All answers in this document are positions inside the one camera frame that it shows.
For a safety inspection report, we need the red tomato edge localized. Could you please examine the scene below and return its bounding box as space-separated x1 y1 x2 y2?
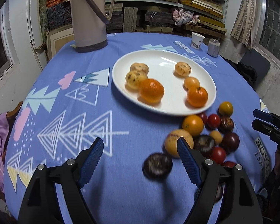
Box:
221 161 236 168

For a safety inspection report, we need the dark red plum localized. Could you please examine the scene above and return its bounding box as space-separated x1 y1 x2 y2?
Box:
220 133 240 154
197 112 208 125

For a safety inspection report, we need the dark brown passion fruit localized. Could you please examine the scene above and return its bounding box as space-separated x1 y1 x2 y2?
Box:
218 116 235 134

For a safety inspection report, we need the yellow orange small citrus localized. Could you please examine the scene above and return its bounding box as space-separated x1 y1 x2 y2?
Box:
218 101 234 116

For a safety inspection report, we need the dark mottled passion fruit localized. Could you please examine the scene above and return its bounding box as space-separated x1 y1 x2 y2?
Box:
194 135 215 157

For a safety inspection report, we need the small tan round fruit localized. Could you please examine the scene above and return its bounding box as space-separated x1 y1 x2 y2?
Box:
209 130 223 145

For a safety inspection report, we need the red cherry tomato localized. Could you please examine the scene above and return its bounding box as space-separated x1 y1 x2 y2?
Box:
207 114 220 129

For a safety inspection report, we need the dark red plum back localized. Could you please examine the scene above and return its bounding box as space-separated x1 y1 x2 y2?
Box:
197 112 208 125

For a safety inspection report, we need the large yellow passion fruit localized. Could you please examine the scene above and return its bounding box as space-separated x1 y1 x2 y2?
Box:
164 129 194 158

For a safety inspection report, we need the dark purple passion fruit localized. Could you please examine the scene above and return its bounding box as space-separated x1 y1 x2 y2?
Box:
142 153 173 181

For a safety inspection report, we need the dark blue chair seat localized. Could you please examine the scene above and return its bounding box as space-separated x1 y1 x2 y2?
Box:
239 49 271 89

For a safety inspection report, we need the wooden chair back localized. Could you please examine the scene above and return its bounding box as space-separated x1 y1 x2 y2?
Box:
2 101 23 164

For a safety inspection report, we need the small pale orange fruit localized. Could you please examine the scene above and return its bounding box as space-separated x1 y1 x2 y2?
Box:
183 76 200 90

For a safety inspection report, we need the hanging checkered cloth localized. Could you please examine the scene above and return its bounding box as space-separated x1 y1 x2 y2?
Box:
231 0 257 49

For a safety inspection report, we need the silver drink can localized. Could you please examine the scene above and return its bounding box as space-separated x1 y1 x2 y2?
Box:
207 38 220 57

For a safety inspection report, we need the yellow spotted fruit right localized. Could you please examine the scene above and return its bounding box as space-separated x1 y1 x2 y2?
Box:
174 62 192 77

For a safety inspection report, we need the yellow spotted fruit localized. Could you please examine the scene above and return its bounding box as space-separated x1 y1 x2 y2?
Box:
174 62 192 77
125 70 148 90
130 63 149 74

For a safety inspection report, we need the white paper cup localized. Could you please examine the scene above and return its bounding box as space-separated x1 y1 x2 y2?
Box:
191 32 205 50

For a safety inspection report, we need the blue patterned tablecloth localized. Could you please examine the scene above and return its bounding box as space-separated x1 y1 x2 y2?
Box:
4 33 276 223

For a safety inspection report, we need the yellow spotted fruit front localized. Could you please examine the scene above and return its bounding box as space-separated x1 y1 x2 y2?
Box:
125 70 148 90

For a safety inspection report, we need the large orange tangerine left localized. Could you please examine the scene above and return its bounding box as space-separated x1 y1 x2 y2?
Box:
139 79 165 104

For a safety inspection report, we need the white oval plate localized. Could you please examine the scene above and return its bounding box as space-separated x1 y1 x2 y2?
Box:
112 50 217 116

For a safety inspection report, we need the yellow spotted fruit back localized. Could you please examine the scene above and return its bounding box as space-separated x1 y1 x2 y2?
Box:
130 63 149 74

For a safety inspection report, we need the metal storage shelf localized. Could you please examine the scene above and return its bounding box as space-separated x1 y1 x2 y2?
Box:
39 0 227 59

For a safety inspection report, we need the pink crumpled cloth on shelf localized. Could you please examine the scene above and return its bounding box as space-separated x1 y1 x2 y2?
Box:
172 9 199 27

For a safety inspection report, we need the beige thermos jug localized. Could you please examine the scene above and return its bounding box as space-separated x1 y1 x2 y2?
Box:
70 0 115 53

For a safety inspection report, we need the window with frame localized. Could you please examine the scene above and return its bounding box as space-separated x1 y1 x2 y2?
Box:
255 0 280 67

